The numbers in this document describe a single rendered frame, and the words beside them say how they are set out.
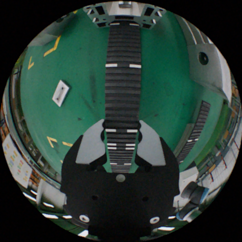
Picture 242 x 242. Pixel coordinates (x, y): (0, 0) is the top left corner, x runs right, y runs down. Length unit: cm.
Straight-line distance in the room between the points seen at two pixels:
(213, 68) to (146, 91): 15
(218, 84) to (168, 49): 11
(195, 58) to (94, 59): 19
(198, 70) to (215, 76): 4
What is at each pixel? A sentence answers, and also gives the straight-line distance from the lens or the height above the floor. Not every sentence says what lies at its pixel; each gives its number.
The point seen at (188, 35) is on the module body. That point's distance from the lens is 24.
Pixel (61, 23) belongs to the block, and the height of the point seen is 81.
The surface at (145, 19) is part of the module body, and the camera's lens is 16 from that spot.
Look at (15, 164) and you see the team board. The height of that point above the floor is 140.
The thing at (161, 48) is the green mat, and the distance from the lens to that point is 17.
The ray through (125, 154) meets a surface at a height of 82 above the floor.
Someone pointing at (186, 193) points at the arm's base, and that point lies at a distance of 67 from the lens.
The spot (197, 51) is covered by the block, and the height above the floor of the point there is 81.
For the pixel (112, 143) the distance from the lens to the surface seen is 15.
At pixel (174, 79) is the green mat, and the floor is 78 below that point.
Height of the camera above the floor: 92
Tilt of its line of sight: 60 degrees down
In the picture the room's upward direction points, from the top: 179 degrees counter-clockwise
